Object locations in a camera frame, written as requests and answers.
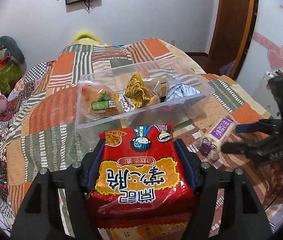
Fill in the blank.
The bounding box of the checkered patterned blanket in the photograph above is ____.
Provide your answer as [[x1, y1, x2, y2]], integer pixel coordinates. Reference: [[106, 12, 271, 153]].
[[0, 61, 54, 223]]

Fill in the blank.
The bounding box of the green cardboard box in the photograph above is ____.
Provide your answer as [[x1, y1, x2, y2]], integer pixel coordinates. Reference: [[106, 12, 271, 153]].
[[0, 60, 22, 96]]

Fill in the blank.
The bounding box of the wooden wardrobe with sliding door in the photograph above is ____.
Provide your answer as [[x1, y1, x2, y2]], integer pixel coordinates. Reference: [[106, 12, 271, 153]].
[[237, 0, 283, 119]]

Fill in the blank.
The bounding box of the purple label biscuit roll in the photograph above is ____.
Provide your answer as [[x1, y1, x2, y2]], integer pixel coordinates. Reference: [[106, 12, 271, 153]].
[[199, 117, 237, 159]]

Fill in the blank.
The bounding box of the blue white snack bag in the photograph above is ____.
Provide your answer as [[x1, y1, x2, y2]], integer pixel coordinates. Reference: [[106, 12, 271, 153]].
[[164, 83, 201, 102]]

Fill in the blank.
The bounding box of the yellow bed footboard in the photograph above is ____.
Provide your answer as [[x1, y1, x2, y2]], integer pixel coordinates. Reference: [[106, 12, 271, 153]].
[[71, 31, 103, 46]]

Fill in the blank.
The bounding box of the orange pastry clear pack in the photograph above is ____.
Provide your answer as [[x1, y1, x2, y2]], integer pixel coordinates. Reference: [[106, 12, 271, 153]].
[[78, 81, 120, 121]]

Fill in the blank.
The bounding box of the patchwork striped quilt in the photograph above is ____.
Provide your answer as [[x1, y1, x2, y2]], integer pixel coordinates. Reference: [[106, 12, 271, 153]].
[[0, 38, 274, 239]]

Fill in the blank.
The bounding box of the brown biscuit roll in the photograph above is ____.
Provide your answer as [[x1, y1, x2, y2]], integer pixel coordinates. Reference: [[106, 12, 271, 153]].
[[142, 77, 169, 98]]

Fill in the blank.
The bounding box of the brown wooden door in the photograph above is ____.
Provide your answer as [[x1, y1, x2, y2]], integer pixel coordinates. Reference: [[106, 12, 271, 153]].
[[206, 0, 259, 79]]

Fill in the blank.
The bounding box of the clear plastic storage bin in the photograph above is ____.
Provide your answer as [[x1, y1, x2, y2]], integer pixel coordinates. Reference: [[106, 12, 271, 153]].
[[75, 59, 214, 133]]

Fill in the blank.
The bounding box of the grey green pillow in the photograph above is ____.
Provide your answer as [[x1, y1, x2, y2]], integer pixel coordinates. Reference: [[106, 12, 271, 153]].
[[0, 36, 25, 64]]

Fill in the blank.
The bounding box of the red noodle snack bag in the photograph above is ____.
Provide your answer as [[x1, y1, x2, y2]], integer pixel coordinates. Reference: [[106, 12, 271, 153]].
[[87, 124, 196, 228]]

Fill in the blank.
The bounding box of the yellow snack bag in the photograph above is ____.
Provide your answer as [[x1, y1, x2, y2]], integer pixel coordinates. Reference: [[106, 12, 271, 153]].
[[124, 72, 161, 109]]

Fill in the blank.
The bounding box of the beige cracker block pack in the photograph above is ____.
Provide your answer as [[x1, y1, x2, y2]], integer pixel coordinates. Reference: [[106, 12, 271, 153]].
[[106, 222, 188, 239]]

